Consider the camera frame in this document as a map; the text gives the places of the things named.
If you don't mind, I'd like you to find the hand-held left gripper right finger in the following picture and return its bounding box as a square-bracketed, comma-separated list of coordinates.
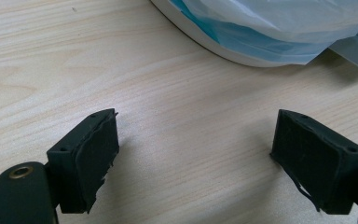
[269, 108, 358, 216]

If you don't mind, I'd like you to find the white plastic trash bag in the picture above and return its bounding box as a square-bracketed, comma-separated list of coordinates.
[180, 0, 358, 73]

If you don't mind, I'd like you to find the white and blue trash bin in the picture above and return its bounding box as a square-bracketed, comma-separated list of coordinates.
[150, 0, 334, 68]

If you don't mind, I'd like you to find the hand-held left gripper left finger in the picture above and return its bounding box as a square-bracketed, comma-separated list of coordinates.
[46, 107, 120, 215]

